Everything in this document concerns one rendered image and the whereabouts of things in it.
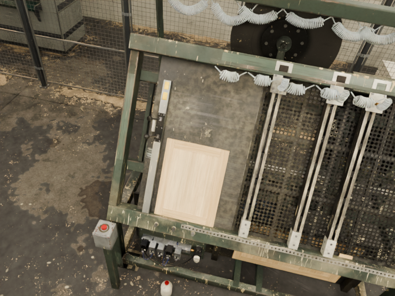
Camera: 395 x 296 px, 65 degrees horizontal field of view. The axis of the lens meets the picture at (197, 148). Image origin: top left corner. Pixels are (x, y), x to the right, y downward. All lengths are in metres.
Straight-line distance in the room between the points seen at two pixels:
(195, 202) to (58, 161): 2.22
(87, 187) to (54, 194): 0.35
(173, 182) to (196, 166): 0.20
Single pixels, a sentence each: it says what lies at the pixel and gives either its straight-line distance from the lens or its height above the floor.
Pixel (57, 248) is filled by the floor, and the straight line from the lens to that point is 3.35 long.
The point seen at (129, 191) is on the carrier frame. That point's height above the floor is 0.79.
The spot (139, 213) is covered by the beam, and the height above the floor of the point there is 0.90.
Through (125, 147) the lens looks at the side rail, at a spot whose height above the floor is 1.27.
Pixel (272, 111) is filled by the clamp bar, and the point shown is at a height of 1.64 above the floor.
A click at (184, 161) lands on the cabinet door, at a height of 1.25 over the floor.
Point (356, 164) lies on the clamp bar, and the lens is 2.22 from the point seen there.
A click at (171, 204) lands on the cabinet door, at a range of 2.28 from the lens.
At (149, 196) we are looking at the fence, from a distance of 2.27.
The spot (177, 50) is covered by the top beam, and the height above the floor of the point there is 1.90.
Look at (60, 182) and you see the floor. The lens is 3.82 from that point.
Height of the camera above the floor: 2.82
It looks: 44 degrees down
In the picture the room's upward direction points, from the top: 7 degrees clockwise
